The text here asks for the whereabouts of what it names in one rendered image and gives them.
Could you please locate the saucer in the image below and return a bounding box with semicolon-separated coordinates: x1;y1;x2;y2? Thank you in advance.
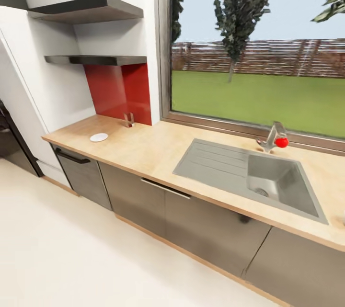
91;133;108;142

